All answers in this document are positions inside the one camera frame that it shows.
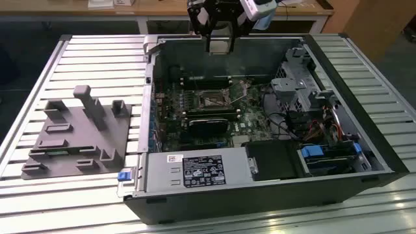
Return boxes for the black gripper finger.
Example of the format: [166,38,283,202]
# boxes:
[227,21,240,53]
[206,23,218,53]

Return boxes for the black RAM slot bank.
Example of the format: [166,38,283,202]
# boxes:
[187,75,231,90]

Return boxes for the CPU socket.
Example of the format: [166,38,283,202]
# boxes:
[198,90,232,109]

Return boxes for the metal drive cage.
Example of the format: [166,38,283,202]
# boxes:
[271,47,339,115]

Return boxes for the black RAM stick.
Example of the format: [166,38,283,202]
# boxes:
[186,109,236,116]
[186,113,238,120]

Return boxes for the green motherboard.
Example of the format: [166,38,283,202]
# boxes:
[152,73,287,153]

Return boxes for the black graphics card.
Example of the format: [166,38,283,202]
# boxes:
[187,118,231,138]

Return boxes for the white box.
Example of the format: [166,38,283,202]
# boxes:
[87,0,115,11]

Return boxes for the wooden cabinet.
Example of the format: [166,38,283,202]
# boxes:
[322,0,416,63]

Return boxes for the black optical drive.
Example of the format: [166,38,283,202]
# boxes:
[243,140,308,181]

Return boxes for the hard disk in blue carrier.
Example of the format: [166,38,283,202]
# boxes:
[299,143,356,176]

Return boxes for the wooden desk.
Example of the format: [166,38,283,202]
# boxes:
[0,0,336,35]

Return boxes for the gray power supply unit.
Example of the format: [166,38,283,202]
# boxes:
[143,147,254,193]

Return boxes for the gray plastic parts rack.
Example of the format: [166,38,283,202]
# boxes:
[20,85,134,180]

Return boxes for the black open PC case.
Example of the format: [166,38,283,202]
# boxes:
[123,33,410,225]

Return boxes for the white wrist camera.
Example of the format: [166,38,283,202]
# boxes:
[239,0,278,20]

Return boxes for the gray case handle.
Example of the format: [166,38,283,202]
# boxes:
[143,35,164,56]

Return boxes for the black internal cable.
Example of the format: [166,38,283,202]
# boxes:
[263,112,304,142]

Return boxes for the orange and yellow wires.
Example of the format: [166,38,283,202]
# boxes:
[306,118,346,142]

